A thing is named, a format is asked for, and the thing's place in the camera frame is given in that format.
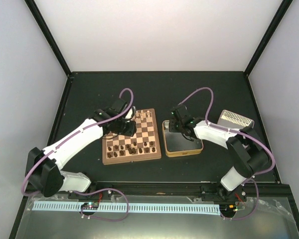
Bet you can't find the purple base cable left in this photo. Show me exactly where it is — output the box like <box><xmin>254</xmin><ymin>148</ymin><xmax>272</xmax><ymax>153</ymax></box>
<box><xmin>72</xmin><ymin>188</ymin><xmax>131</xmax><ymax>222</ymax></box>

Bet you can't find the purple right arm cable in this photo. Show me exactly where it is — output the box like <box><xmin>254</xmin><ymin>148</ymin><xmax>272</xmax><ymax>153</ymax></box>
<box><xmin>178</xmin><ymin>87</ymin><xmax>276</xmax><ymax>185</ymax></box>

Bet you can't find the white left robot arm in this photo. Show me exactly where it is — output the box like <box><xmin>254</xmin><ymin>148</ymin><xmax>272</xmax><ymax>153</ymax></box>
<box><xmin>25</xmin><ymin>98</ymin><xmax>136</xmax><ymax>199</ymax></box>

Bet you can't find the small circuit board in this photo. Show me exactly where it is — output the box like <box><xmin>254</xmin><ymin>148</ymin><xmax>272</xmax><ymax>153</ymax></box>
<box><xmin>219</xmin><ymin>204</ymin><xmax>246</xmax><ymax>212</ymax></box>
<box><xmin>81</xmin><ymin>202</ymin><xmax>99</xmax><ymax>210</ymax></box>

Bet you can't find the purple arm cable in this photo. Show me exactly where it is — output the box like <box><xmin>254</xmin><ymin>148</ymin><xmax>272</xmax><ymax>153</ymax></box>
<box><xmin>21</xmin><ymin>88</ymin><xmax>135</xmax><ymax>198</ymax></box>
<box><xmin>178</xmin><ymin>87</ymin><xmax>276</xmax><ymax>185</ymax></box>

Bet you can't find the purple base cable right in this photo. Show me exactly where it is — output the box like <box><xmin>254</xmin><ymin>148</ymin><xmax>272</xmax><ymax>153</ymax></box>
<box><xmin>219</xmin><ymin>178</ymin><xmax>260</xmax><ymax>221</ymax></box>

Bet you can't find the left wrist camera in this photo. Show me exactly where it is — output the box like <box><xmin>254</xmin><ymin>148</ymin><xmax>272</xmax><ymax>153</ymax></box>
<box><xmin>125</xmin><ymin>106</ymin><xmax>136</xmax><ymax>120</ymax></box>

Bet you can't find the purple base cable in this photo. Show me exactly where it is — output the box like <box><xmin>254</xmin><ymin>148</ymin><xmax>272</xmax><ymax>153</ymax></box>
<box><xmin>219</xmin><ymin>178</ymin><xmax>260</xmax><ymax>221</ymax></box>
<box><xmin>72</xmin><ymin>188</ymin><xmax>131</xmax><ymax>222</ymax></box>

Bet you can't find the wooden chess board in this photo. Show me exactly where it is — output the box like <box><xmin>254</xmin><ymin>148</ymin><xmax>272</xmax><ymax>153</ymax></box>
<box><xmin>102</xmin><ymin>109</ymin><xmax>161</xmax><ymax>165</ymax></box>

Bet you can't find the small circuit board right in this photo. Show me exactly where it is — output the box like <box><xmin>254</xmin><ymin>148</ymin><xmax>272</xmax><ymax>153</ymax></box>
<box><xmin>219</xmin><ymin>204</ymin><xmax>246</xmax><ymax>212</ymax></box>

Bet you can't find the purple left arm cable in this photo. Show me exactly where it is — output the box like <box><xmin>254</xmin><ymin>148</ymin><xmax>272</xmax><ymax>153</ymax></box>
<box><xmin>21</xmin><ymin>88</ymin><xmax>135</xmax><ymax>198</ymax></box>

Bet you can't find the yellow bear metal tin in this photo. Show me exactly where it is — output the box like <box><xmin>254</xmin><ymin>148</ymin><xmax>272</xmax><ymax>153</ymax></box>
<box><xmin>162</xmin><ymin>120</ymin><xmax>204</xmax><ymax>157</ymax></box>

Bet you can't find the pink tin lid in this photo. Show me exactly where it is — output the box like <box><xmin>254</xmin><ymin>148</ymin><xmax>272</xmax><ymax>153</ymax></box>
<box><xmin>217</xmin><ymin>110</ymin><xmax>254</xmax><ymax>129</ymax></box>

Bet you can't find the small circuit board left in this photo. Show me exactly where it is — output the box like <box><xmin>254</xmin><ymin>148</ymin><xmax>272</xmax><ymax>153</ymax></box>
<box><xmin>81</xmin><ymin>202</ymin><xmax>99</xmax><ymax>210</ymax></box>

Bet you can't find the white slotted cable duct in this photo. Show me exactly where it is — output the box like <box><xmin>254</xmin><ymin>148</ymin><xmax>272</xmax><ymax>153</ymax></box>
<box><xmin>32</xmin><ymin>201</ymin><xmax>220</xmax><ymax>216</ymax></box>

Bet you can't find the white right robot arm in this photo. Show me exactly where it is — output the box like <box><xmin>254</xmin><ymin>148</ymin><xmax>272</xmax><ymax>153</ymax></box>
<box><xmin>169</xmin><ymin>104</ymin><xmax>274</xmax><ymax>201</ymax></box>

